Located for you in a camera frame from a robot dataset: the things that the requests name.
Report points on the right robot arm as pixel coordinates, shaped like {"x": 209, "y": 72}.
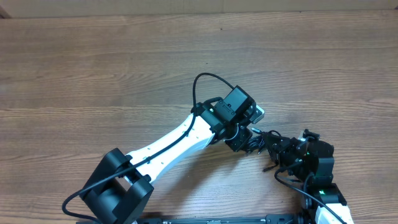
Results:
{"x": 306, "y": 166}

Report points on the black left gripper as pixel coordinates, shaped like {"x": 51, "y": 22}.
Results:
{"x": 237, "y": 144}

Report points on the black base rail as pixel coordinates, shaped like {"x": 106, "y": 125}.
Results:
{"x": 268, "y": 219}

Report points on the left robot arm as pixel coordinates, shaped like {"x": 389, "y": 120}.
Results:
{"x": 121, "y": 185}

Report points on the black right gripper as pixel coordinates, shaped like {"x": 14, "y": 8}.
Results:
{"x": 282, "y": 147}

